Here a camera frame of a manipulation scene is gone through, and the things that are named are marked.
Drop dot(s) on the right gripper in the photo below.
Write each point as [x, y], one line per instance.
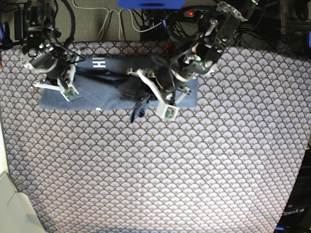
[47, 61]

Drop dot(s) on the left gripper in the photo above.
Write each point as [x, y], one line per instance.
[173, 81]

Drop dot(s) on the blue T-shirt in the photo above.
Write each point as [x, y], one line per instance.
[104, 83]

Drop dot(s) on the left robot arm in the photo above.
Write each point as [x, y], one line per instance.
[198, 54]

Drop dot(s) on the red black clamp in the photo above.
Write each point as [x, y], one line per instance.
[169, 49]

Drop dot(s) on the black power strip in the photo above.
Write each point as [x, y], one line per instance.
[192, 13]

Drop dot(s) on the blue plastic box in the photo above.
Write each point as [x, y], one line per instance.
[151, 4]

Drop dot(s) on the fan patterned table cloth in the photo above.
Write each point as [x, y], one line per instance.
[228, 165]

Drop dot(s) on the black OpenArm case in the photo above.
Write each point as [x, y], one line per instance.
[296, 217]

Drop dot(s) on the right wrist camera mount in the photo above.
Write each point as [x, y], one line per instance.
[67, 90]

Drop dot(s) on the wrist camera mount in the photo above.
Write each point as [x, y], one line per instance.
[167, 107]
[67, 90]

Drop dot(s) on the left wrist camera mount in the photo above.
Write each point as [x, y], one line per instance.
[167, 107]

